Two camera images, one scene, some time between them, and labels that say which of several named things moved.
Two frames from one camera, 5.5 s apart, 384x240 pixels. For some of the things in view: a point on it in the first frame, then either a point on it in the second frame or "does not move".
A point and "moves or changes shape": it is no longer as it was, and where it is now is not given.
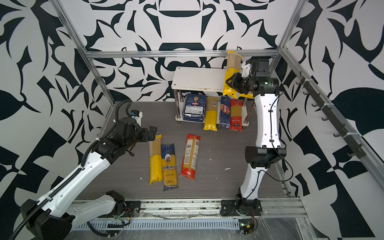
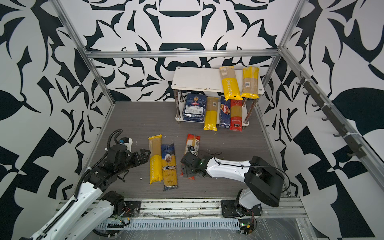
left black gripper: (145, 137) → (143, 157)
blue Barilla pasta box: (194, 107) does not move
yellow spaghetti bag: (211, 113) does not move
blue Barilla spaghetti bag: (225, 116) does not move
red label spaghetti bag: (190, 156) does not move
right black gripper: (235, 83) → (188, 173)
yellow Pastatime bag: (234, 61) moves or changes shape
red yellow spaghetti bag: (236, 115) does not move
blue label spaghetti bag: (169, 169) does not move
